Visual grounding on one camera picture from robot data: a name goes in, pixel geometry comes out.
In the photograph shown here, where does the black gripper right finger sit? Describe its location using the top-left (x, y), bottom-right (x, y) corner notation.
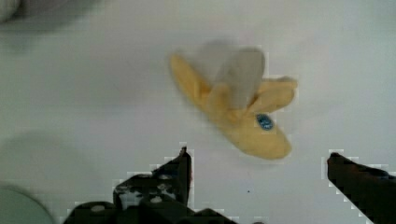
top-left (327, 152), bottom-right (396, 224)

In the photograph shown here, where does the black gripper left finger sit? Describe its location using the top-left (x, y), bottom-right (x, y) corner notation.
top-left (113, 147), bottom-right (191, 210)

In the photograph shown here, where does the yellow plush peeled banana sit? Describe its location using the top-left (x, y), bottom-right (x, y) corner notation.
top-left (170, 48), bottom-right (298, 160)

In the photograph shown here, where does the green mug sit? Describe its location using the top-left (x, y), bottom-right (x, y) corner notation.
top-left (0, 187), bottom-right (54, 224)

